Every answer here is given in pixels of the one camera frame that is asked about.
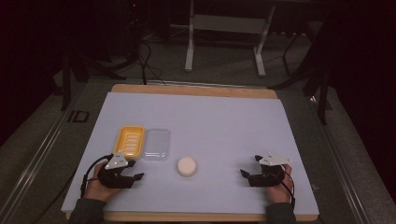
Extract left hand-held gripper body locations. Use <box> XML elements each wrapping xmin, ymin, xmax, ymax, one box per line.
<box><xmin>97</xmin><ymin>150</ymin><xmax>135</xmax><ymax>189</ymax></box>

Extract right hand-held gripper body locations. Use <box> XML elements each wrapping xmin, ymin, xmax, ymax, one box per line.
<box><xmin>247</xmin><ymin>152</ymin><xmax>292</xmax><ymax>188</ymax></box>

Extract yellow soap dish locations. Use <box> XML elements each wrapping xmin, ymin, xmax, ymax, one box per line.
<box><xmin>112</xmin><ymin>124</ymin><xmax>147</xmax><ymax>161</ymax></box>

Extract clear plastic soap dish lid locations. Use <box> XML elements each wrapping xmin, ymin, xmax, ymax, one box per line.
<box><xmin>141</xmin><ymin>128</ymin><xmax>172</xmax><ymax>162</ymax></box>

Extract round white soap bar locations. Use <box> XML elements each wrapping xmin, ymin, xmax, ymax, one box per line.
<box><xmin>177</xmin><ymin>156</ymin><xmax>198</xmax><ymax>178</ymax></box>

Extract person's left hand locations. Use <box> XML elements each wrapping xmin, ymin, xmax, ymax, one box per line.
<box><xmin>83</xmin><ymin>161</ymin><xmax>126</xmax><ymax>203</ymax></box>

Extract person's right hand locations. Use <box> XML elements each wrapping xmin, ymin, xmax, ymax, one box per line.
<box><xmin>264</xmin><ymin>162</ymin><xmax>294</xmax><ymax>205</ymax></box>

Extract white foam mat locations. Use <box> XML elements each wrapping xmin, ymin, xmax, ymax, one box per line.
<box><xmin>60</xmin><ymin>91</ymin><xmax>320</xmax><ymax>217</ymax></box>

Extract black metal stand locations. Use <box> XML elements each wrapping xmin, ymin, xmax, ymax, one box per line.
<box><xmin>59</xmin><ymin>46</ymin><xmax>127</xmax><ymax>112</ymax></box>
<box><xmin>268</xmin><ymin>27</ymin><xmax>333</xmax><ymax>126</ymax></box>

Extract wooden table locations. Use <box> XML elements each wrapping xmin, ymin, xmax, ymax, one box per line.
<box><xmin>64</xmin><ymin>83</ymin><xmax>319</xmax><ymax>223</ymax></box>

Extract white metal stand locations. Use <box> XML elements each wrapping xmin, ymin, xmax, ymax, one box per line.
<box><xmin>184</xmin><ymin>0</ymin><xmax>277</xmax><ymax>78</ymax></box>

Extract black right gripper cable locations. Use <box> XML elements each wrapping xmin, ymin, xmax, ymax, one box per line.
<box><xmin>270</xmin><ymin>164</ymin><xmax>296</xmax><ymax>210</ymax></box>

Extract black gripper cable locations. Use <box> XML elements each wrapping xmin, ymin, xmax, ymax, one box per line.
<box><xmin>79</xmin><ymin>154</ymin><xmax>114</xmax><ymax>199</ymax></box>
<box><xmin>270</xmin><ymin>164</ymin><xmax>296</xmax><ymax>210</ymax></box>

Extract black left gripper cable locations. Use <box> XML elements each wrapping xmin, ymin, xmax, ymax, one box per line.
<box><xmin>79</xmin><ymin>154</ymin><xmax>114</xmax><ymax>199</ymax></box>

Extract metal floor rail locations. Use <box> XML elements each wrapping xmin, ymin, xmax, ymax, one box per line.
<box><xmin>0</xmin><ymin>83</ymin><xmax>90</xmax><ymax>224</ymax></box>
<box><xmin>306</xmin><ymin>94</ymin><xmax>373</xmax><ymax>224</ymax></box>

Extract black floor cables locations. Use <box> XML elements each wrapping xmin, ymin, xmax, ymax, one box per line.
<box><xmin>135</xmin><ymin>39</ymin><xmax>167</xmax><ymax>86</ymax></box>

